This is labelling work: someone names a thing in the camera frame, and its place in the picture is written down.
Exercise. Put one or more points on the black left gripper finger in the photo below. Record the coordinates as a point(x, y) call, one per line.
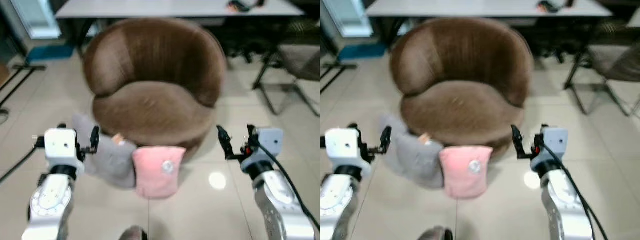
point(386, 137)
point(95, 137)
point(39, 141)

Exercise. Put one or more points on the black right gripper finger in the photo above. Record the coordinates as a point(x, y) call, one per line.
point(224, 141)
point(543, 133)
point(518, 141)
point(252, 134)

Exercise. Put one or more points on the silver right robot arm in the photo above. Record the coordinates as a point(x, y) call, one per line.
point(565, 205)
point(280, 205)

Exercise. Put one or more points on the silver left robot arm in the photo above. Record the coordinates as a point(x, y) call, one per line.
point(50, 200)
point(335, 200)

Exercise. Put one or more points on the small orange pillow tag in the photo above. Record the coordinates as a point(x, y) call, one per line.
point(118, 139)
point(424, 138)

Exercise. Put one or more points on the grey pillow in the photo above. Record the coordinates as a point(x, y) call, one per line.
point(112, 165)
point(417, 162)

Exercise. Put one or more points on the brown round sofa chair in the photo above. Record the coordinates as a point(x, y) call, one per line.
point(155, 107)
point(462, 107)

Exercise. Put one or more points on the pink pillow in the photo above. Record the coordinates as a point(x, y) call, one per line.
point(457, 177)
point(152, 177)

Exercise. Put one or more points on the black stand legs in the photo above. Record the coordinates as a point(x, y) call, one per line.
point(335, 75)
point(22, 75)

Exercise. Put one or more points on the blue appliance base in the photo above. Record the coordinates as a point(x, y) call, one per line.
point(50, 53)
point(362, 51)

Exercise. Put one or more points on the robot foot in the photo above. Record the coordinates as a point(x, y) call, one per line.
point(133, 233)
point(436, 234)

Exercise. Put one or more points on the white tall appliance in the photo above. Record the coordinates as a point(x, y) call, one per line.
point(35, 17)
point(350, 17)

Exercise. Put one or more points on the black orange device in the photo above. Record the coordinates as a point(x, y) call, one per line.
point(242, 6)
point(552, 6)

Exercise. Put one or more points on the grey long table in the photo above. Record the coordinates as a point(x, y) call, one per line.
point(475, 7)
point(165, 7)

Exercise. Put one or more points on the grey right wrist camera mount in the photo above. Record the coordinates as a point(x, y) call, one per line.
point(270, 142)
point(555, 142)

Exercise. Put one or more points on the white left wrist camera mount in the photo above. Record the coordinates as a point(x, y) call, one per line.
point(62, 145)
point(342, 145)

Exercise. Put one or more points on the grey chair with black frame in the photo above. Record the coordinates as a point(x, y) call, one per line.
point(617, 62)
point(300, 60)

